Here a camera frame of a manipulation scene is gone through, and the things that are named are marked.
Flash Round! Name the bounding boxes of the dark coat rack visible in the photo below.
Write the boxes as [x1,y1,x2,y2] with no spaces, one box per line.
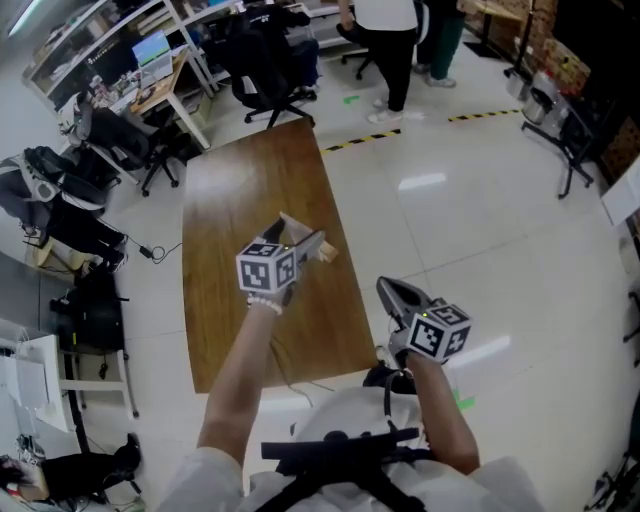
[502,0,540,87]

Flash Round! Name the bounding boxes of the person's black trousers leg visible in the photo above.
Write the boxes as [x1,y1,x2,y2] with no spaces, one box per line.
[363,362,414,389]

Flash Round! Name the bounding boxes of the person's right forearm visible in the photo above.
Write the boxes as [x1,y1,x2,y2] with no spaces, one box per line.
[407,352,481,476]

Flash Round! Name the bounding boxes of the brown wooden table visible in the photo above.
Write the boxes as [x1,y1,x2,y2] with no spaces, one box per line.
[180,117,379,396]

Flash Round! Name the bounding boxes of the grey white jacket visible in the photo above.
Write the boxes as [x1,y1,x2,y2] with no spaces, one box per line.
[59,92,96,146]

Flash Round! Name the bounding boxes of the silver laptop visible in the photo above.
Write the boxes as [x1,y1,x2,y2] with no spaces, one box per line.
[131,28,174,89]

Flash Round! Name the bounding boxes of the black power adapter with cable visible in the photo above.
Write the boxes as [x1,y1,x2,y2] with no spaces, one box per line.
[137,242,184,266]

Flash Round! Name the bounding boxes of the person's left forearm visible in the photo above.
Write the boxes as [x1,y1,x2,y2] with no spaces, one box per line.
[197,299,281,464]

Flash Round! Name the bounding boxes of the white bead bracelet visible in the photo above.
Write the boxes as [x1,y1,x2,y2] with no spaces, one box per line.
[246,293,284,316]

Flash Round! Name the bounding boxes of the silver metal pot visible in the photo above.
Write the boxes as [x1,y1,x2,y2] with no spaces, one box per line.
[522,84,564,126]
[504,69,531,101]

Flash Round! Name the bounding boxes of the wooden desk with white legs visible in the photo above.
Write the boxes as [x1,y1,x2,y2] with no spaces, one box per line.
[128,47,221,151]

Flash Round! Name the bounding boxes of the person's white shirt torso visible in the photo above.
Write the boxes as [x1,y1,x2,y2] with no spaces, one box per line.
[159,384,546,512]

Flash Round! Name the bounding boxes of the black television screen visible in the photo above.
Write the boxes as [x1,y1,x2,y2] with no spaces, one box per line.
[552,0,640,96]

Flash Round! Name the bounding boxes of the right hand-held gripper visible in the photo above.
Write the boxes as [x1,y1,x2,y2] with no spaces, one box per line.
[376,276,474,369]

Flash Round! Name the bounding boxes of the white shelving unit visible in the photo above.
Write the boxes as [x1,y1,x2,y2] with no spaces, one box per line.
[22,0,241,101]

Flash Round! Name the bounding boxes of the black bag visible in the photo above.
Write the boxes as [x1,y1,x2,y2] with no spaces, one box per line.
[49,272,130,351]

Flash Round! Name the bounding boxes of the black floor stand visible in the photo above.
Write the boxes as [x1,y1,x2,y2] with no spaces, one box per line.
[521,94,610,200]

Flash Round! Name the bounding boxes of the black chest harness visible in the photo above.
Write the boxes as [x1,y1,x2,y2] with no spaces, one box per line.
[254,427,432,512]

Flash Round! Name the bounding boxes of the black monitor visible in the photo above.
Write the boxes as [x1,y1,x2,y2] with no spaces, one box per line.
[87,42,139,84]

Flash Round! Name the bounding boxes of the white board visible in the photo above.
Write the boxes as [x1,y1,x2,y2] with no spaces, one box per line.
[601,157,640,226]

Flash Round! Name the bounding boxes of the yellow black floor tape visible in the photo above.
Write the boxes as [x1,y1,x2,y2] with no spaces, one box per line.
[319,128,403,154]
[447,108,523,123]

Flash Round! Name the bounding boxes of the round wooden stool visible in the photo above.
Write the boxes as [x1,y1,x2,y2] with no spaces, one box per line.
[24,237,96,274]

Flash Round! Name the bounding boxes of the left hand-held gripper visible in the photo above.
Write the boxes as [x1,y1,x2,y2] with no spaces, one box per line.
[235,219,326,306]

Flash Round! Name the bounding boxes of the white paper bag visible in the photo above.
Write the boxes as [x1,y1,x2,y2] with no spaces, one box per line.
[0,349,51,409]

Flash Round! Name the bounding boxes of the black office chair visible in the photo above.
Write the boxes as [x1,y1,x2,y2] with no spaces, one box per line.
[219,14,319,130]
[337,22,377,81]
[82,107,182,197]

